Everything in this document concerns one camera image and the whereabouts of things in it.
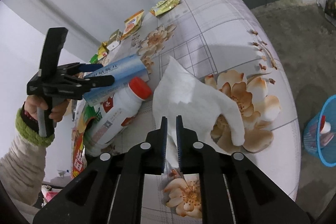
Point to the small green wrapper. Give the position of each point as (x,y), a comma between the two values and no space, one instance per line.
(94,59)

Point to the white yogurt bottle red cap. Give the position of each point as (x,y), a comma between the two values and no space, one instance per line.
(114,115)

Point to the small white gold packet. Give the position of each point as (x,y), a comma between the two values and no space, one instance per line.
(114,40)

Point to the person left hand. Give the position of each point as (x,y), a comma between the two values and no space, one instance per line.
(33,103)

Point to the white paper tissue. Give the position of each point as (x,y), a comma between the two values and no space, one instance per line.
(199,105)

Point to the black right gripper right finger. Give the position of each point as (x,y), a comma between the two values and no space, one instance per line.
(233,189)

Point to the small yellow wrapper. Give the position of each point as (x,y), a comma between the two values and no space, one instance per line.
(102,51)

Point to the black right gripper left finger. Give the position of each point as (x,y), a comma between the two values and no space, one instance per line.
(110,189)

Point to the blue mesh trash basket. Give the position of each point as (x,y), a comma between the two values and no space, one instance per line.
(319,134)

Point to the green chip snack bag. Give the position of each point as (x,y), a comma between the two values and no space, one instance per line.
(84,117)

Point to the gold yellow snack wrapper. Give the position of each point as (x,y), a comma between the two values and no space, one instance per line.
(163,6)

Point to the blue white carton box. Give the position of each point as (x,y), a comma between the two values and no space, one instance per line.
(123,71)

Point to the orange snack packet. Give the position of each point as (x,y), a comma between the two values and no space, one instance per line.
(132,24)

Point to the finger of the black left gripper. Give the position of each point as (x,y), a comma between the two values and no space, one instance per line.
(83,68)
(95,82)

